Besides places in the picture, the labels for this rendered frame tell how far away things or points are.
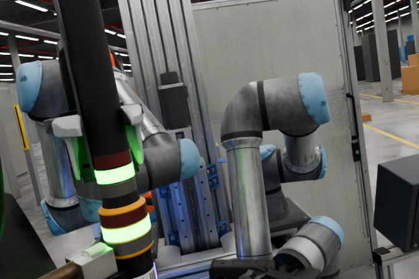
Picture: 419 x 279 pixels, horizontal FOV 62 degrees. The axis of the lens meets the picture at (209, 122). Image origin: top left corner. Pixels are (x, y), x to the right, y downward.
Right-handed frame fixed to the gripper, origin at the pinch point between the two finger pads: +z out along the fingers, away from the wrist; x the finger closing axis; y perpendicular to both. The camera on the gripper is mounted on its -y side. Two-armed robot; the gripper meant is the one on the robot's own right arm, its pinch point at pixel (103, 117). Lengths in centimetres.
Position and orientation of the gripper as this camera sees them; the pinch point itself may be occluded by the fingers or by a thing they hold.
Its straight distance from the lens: 30.8
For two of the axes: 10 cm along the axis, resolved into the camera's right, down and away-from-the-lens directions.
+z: 3.9, 0.4, -9.2
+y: 1.7, 9.8, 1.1
